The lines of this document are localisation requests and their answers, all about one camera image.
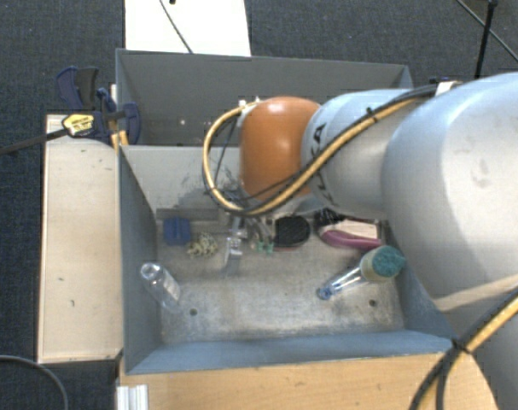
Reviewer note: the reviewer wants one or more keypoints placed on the blue ribbed block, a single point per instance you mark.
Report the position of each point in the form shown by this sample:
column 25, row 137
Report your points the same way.
column 176, row 230

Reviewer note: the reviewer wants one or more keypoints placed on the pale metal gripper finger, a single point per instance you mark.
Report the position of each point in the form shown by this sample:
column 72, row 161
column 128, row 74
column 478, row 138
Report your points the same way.
column 237, row 256
column 228, row 258

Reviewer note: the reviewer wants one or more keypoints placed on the grey metal bin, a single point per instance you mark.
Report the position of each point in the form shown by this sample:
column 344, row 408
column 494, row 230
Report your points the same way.
column 258, row 314

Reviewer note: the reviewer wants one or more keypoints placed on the black round disc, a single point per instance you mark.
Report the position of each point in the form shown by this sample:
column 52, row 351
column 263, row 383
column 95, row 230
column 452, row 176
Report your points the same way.
column 292, row 231

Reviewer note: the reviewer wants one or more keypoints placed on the black cylinder on white bracket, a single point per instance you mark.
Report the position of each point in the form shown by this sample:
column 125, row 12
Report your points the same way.
column 328, row 217

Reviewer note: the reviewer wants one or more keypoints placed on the clear plastic bottle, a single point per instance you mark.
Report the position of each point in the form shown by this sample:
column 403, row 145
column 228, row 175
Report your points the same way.
column 161, row 285

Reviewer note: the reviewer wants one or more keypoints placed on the pale wood board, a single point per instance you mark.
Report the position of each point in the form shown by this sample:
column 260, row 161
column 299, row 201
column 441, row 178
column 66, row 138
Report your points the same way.
column 79, row 246

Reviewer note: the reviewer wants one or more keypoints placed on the yellow spotted toy animal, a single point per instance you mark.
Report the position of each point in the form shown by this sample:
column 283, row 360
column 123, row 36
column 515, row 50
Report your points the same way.
column 203, row 246

